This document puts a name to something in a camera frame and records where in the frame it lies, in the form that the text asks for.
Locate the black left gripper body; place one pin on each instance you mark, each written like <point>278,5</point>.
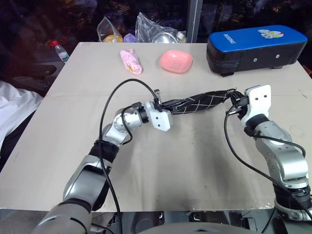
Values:
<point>168,107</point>

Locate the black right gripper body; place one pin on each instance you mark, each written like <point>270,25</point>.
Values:
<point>240,101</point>

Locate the black grid pattern pouch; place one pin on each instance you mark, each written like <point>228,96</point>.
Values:
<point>200,102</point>

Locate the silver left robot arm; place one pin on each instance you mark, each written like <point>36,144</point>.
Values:
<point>85,178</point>

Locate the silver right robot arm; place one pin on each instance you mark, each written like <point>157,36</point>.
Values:
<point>287,161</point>

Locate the clear zip plastic bag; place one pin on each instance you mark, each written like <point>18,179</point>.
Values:
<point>108,26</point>

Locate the pink plastic bowl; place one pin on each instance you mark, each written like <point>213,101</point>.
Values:
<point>176,61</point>

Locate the blue black boxing pad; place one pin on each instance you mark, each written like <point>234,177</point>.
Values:
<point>256,48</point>

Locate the pink folded umbrella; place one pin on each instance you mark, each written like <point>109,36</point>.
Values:
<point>131,62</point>

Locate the shiny metal bowl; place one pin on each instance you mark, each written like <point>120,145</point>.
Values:
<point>164,37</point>

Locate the white capped jar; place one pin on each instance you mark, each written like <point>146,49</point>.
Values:
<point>181,36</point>

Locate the purple plastic object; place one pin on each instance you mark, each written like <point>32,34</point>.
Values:
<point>129,38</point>

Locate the crumpled clear plastic bag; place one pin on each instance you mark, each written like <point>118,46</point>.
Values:
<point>146,25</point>

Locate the yellow orange object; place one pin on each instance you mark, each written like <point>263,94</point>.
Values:
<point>112,39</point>

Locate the red capped plastic bottle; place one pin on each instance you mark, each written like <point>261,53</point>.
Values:
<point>61,51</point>

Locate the dark grey rounded shape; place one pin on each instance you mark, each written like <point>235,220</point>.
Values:
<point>195,230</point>

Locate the black chair seat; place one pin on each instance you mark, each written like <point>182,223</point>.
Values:
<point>44,73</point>

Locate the white cloth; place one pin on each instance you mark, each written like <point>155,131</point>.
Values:
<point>14,104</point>

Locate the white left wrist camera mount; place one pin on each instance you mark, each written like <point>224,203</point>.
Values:
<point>161,120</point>

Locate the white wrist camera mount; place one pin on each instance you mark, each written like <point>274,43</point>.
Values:
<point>258,102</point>
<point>161,120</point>

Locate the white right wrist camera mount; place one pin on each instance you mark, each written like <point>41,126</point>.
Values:
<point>258,102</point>

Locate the grey aluminium post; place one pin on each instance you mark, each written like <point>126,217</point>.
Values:
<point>195,20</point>

